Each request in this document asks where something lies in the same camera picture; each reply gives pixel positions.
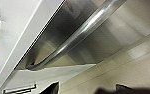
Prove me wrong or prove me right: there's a white double-door sink cabinet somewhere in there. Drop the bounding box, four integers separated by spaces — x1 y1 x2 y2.
0 64 95 94

